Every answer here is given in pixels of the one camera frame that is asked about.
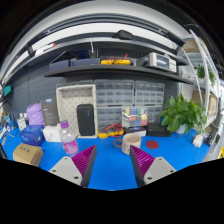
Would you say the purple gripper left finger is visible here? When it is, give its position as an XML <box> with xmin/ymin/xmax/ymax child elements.
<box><xmin>49</xmin><ymin>145</ymin><xmax>97</xmax><ymax>187</ymax></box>

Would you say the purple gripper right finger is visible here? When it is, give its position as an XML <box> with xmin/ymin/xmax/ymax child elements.
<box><xmin>130</xmin><ymin>146</ymin><xmax>175</xmax><ymax>187</ymax></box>

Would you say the clear bottle purple cap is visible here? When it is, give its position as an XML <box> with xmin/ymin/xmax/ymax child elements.
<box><xmin>60</xmin><ymin>120</ymin><xmax>79</xmax><ymax>155</ymax></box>

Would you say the red round coaster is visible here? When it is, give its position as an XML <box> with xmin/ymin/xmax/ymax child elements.
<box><xmin>146</xmin><ymin>140</ymin><xmax>159</xmax><ymax>149</ymax></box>

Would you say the beige ceramic mug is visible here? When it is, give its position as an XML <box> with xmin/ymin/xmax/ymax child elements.
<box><xmin>121</xmin><ymin>133</ymin><xmax>141</xmax><ymax>154</ymax></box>

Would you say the black flat box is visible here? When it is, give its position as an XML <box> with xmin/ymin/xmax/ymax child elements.
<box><xmin>146</xmin><ymin>123</ymin><xmax>171</xmax><ymax>137</ymax></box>

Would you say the white small box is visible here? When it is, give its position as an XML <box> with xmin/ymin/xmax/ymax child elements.
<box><xmin>43</xmin><ymin>125</ymin><xmax>61</xmax><ymax>142</ymax></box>

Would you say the brown cardboard box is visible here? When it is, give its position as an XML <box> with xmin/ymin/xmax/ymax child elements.
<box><xmin>13</xmin><ymin>143</ymin><xmax>44</xmax><ymax>167</ymax></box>

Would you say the yellow red multimeter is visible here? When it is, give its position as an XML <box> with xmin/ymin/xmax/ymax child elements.
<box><xmin>98</xmin><ymin>123</ymin><xmax>124</xmax><ymax>139</ymax></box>

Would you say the black speaker case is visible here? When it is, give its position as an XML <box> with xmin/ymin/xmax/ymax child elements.
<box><xmin>77</xmin><ymin>104</ymin><xmax>95</xmax><ymax>136</ymax></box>

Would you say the white power adapter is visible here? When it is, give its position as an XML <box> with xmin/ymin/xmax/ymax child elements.
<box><xmin>193</xmin><ymin>135</ymin><xmax>203</xmax><ymax>148</ymax></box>

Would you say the dark grey flat box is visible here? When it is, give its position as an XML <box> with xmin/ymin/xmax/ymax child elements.
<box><xmin>41</xmin><ymin>98</ymin><xmax>59</xmax><ymax>126</ymax></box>

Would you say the beige pegboard tray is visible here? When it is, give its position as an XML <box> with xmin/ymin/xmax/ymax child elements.
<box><xmin>56</xmin><ymin>84</ymin><xmax>98</xmax><ymax>138</ymax></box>

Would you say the green potted plant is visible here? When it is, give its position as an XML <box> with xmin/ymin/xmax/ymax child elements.
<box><xmin>160</xmin><ymin>94</ymin><xmax>207</xmax><ymax>134</ymax></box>

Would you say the purple plastic bag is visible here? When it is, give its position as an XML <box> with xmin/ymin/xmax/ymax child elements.
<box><xmin>26</xmin><ymin>103</ymin><xmax>44</xmax><ymax>125</ymax></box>

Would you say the grey drawer cabinet right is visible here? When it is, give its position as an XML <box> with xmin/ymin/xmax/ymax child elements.
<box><xmin>134</xmin><ymin>81</ymin><xmax>165</xmax><ymax>123</ymax></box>

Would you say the grey drawer cabinet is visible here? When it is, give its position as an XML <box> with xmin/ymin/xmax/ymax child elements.
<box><xmin>134</xmin><ymin>81</ymin><xmax>165</xmax><ymax>123</ymax></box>
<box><xmin>94</xmin><ymin>79</ymin><xmax>134</xmax><ymax>127</ymax></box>

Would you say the grey drawer cabinet left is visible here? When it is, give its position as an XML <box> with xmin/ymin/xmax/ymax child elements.
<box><xmin>94</xmin><ymin>79</ymin><xmax>134</xmax><ymax>127</ymax></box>

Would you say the dark grey shelf board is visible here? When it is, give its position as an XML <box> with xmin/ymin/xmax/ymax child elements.
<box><xmin>44</xmin><ymin>64</ymin><xmax>193</xmax><ymax>85</ymax></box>

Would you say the dark blue shelf box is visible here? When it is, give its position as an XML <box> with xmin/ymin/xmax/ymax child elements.
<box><xmin>70</xmin><ymin>58</ymin><xmax>100</xmax><ymax>67</ymax></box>

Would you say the grey bench instrument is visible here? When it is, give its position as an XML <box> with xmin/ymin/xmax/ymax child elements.
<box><xmin>135</xmin><ymin>52</ymin><xmax>177</xmax><ymax>73</ymax></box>

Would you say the hanging green plant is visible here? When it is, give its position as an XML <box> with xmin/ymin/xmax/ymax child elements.
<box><xmin>194</xmin><ymin>64</ymin><xmax>215</xmax><ymax>84</ymax></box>

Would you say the yellow tool on shelf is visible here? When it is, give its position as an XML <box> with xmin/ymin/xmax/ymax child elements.
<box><xmin>100</xmin><ymin>54</ymin><xmax>131</xmax><ymax>65</ymax></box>

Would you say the white metal rack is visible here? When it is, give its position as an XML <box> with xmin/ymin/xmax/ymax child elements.
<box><xmin>181</xmin><ymin>30</ymin><xmax>220</xmax><ymax>128</ymax></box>

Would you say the brown tape ring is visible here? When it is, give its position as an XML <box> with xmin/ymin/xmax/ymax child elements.
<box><xmin>113</xmin><ymin>138</ymin><xmax>124</xmax><ymax>149</ymax></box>

